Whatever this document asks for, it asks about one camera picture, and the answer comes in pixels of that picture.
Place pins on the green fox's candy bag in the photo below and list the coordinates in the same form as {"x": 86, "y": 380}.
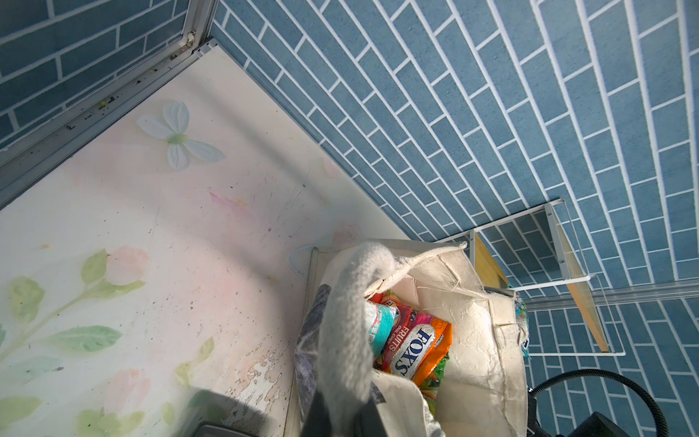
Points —
{"x": 521, "y": 316}
{"x": 379, "y": 320}

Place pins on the green yellow candy bag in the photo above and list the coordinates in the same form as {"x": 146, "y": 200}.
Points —
{"x": 431, "y": 385}

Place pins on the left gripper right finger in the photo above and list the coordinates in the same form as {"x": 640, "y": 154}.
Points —
{"x": 367, "y": 422}

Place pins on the white wire shelf rack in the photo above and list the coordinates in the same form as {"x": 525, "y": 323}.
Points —
{"x": 536, "y": 255}

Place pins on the black desk calculator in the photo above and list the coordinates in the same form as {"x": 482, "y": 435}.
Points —
{"x": 217, "y": 430}

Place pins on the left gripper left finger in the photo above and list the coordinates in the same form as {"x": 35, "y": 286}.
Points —
{"x": 317, "y": 423}

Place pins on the orange Fox's candy bag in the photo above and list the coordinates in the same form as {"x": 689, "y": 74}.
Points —
{"x": 417, "y": 342}

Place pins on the beige canvas tote bag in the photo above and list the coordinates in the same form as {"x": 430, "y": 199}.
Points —
{"x": 483, "y": 391}

